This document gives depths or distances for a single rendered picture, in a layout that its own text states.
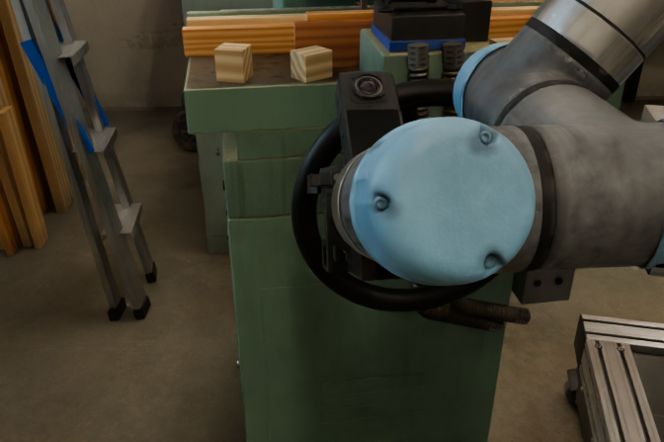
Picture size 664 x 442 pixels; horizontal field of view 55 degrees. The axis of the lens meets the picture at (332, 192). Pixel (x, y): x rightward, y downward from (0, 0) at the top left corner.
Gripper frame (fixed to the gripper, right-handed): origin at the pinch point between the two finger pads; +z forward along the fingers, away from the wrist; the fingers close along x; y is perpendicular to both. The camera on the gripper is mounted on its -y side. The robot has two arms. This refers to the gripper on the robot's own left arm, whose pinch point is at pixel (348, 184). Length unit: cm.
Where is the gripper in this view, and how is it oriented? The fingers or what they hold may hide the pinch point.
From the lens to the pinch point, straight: 61.8
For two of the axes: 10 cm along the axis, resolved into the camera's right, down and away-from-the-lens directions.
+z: -1.0, 0.3, 9.9
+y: 0.3, 10.0, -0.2
